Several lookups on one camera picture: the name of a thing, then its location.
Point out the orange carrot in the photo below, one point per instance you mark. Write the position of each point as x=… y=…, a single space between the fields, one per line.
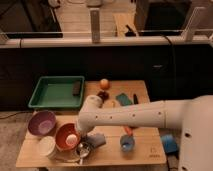
x=128 y=130

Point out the blue-grey cloth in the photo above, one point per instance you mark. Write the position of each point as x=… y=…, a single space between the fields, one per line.
x=96 y=140

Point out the banana slices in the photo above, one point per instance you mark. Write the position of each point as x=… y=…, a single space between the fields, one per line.
x=111 y=103

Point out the small blue bowl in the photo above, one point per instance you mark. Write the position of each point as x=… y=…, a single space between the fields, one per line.
x=127 y=143

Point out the orange-red bowl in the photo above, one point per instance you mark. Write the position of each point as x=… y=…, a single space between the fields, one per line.
x=63 y=132

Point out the white cup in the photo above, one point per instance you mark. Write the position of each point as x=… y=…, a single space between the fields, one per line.
x=47 y=147

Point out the grey metal post right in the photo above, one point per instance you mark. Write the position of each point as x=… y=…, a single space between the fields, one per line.
x=193 y=21

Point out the green plastic tray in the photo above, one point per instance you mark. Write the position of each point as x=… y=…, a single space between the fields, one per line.
x=55 y=92

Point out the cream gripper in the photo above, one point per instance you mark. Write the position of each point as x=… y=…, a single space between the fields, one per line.
x=71 y=139

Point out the blue box on floor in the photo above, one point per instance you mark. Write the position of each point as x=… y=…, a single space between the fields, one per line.
x=169 y=144

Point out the silver metal ladle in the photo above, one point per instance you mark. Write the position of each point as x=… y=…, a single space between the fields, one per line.
x=80 y=153

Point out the orange fruit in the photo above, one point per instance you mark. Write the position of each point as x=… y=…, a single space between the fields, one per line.
x=104 y=84

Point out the grey metal post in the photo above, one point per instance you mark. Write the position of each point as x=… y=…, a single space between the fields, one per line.
x=95 y=25
x=193 y=21

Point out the black marker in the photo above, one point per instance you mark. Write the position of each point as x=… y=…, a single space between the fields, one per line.
x=135 y=99

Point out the grey metal post left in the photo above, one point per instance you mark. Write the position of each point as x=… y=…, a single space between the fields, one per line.
x=95 y=25

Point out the black remote in tray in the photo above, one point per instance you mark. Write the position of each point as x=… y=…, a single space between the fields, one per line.
x=76 y=88

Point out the teal sponge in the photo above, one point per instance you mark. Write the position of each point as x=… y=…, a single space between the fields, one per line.
x=123 y=99

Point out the purple bowl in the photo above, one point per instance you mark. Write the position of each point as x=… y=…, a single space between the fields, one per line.
x=42 y=123

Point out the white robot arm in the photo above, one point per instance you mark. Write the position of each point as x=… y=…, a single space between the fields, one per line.
x=193 y=116

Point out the dark red grapes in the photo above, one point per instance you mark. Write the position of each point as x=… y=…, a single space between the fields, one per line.
x=103 y=95

